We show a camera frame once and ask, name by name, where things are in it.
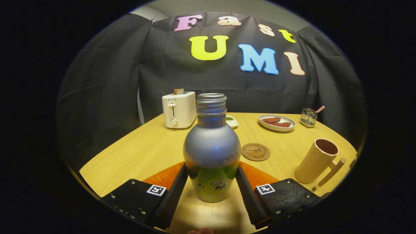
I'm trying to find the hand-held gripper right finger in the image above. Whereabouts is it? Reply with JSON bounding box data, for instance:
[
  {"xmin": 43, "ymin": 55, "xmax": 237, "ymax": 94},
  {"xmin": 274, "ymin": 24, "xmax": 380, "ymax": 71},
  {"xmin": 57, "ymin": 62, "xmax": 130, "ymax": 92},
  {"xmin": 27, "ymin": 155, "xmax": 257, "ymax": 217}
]
[{"xmin": 235, "ymin": 162, "xmax": 325, "ymax": 229}]

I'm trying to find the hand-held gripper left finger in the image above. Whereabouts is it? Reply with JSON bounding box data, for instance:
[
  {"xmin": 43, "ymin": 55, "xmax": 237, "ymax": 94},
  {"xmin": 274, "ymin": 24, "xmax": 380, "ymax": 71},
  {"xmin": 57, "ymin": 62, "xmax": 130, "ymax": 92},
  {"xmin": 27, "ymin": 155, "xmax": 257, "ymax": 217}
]
[{"xmin": 101, "ymin": 162, "xmax": 189, "ymax": 230}]

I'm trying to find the round brown coaster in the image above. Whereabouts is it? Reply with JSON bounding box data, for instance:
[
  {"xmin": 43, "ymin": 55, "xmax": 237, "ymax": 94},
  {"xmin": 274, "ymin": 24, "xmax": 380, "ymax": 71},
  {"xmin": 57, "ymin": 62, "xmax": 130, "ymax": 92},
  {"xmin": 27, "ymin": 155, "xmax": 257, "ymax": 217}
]
[{"xmin": 241, "ymin": 143, "xmax": 271, "ymax": 162}]

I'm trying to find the silver green juice bottle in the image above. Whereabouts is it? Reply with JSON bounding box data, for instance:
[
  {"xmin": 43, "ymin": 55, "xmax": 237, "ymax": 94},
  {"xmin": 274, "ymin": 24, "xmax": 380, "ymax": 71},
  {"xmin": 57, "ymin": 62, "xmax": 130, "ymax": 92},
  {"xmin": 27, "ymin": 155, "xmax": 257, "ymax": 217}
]
[{"xmin": 183, "ymin": 93, "xmax": 241, "ymax": 203}]

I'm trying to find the beige cup with handle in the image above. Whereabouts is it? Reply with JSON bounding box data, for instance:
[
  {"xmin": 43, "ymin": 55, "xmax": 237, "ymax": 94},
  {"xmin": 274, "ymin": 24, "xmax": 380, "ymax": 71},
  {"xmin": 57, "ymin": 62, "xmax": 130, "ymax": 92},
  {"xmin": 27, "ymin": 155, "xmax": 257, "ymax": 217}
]
[{"xmin": 294, "ymin": 138, "xmax": 346, "ymax": 187}]

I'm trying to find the wooden table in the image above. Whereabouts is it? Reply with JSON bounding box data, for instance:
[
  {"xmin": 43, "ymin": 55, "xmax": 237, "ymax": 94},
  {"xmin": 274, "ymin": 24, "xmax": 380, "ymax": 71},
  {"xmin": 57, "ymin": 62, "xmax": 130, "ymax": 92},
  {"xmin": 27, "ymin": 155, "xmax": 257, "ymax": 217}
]
[{"xmin": 79, "ymin": 112, "xmax": 358, "ymax": 234}]

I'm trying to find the white oval plate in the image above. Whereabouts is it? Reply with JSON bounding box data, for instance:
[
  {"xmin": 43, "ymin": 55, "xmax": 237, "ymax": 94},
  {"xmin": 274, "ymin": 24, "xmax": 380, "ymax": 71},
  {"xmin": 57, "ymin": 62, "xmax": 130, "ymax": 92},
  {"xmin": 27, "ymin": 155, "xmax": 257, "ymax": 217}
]
[{"xmin": 258, "ymin": 114, "xmax": 296, "ymax": 132}]

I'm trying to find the white toaster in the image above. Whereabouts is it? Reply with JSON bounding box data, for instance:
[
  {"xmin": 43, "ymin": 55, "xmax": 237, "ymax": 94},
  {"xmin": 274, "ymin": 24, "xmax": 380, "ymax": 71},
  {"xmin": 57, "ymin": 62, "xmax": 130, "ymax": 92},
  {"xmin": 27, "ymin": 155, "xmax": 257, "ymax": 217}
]
[{"xmin": 162, "ymin": 91, "xmax": 197, "ymax": 129}]

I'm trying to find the wire mesh holder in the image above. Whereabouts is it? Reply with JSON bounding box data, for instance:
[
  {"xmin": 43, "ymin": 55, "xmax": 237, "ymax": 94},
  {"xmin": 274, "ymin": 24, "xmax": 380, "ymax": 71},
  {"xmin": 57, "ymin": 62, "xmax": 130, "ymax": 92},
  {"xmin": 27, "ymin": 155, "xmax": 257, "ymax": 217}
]
[{"xmin": 299, "ymin": 108, "xmax": 318, "ymax": 128}]

